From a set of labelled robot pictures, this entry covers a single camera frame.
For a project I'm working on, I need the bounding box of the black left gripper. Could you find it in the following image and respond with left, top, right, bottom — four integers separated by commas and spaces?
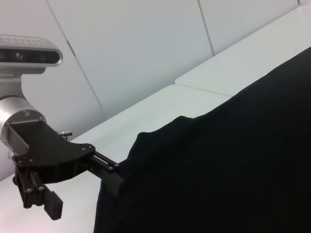
7, 120, 125, 221

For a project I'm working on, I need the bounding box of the black t-shirt with beige print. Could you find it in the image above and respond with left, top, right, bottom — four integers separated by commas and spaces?
93, 45, 311, 233

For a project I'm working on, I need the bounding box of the left gripper cable with plug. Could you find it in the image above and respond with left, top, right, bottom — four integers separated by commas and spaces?
56, 130, 73, 141

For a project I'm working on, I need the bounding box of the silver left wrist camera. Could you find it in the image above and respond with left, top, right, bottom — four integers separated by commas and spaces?
0, 35, 64, 100

